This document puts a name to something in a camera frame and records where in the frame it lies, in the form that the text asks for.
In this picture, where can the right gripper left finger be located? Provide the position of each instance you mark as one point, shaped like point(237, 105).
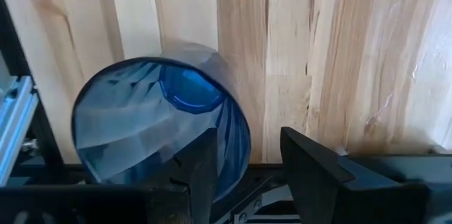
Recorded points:
point(201, 174)

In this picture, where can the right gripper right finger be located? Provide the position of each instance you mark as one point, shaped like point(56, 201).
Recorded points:
point(310, 174)

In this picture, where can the blue faceted translucent cup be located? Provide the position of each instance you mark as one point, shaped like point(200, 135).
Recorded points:
point(134, 111)

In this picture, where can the silver aluminium extrusion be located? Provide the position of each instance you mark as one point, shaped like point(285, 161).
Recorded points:
point(14, 121)

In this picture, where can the black aluminium rail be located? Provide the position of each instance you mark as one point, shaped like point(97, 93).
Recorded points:
point(254, 174)

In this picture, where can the silver metal bracket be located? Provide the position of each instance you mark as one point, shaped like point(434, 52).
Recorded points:
point(254, 204)

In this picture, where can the black rig frame post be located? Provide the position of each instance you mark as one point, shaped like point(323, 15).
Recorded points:
point(10, 40)

